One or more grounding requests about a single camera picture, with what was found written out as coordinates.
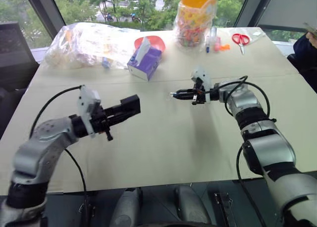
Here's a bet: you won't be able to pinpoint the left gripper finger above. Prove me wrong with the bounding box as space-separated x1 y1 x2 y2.
105 105 122 115
108 112 136 128

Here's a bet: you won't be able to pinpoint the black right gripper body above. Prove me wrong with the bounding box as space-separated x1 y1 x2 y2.
191 77 207 105

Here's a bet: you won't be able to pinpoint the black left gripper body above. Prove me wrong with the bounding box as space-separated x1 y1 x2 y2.
88 103 114 142

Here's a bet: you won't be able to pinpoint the purple tissue box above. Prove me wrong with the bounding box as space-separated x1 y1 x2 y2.
126 36 163 82

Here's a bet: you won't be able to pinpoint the red plastic bowl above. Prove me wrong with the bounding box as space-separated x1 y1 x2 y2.
134 35 166 52

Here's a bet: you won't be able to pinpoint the clear plastic bottle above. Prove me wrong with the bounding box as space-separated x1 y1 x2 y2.
209 26 218 44

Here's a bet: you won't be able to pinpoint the clear jar with orange lid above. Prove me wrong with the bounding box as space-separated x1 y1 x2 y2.
174 0 218 47

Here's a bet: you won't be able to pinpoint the clear plastic bag of items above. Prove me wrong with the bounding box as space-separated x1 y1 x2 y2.
44 22 140 70

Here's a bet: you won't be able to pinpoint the dark grey rounded shape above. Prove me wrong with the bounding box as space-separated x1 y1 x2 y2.
174 184 212 227
109 187 142 227

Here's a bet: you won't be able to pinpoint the black mesh chair back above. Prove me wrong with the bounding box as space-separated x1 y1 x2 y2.
0 21 41 91

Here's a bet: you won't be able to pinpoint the person in dark blue clothing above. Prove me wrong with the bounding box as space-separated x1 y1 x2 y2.
293 22 317 64

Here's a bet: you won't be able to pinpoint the black flat bar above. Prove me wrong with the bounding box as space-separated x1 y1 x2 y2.
213 191 235 227

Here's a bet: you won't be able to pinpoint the white window blind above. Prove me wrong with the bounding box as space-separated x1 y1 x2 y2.
257 0 317 32

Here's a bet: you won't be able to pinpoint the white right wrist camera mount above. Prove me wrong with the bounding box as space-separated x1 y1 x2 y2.
190 65 214 104

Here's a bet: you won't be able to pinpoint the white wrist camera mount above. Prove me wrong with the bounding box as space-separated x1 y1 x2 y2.
77 85 102 138
190 65 214 104

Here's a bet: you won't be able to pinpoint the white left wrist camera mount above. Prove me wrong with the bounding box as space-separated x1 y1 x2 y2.
77 85 102 138

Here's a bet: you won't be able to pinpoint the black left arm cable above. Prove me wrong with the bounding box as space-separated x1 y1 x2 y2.
29 85 90 227

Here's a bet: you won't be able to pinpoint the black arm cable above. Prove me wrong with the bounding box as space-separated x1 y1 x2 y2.
204 75 277 227
29 85 90 227

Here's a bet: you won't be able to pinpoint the red handled scissors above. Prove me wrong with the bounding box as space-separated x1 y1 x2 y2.
231 33 250 55

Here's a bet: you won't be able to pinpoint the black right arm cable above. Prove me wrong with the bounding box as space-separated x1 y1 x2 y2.
204 75 277 227

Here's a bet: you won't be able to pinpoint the dark window frame pillar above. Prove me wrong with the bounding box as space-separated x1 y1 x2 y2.
23 0 66 33
233 0 277 28

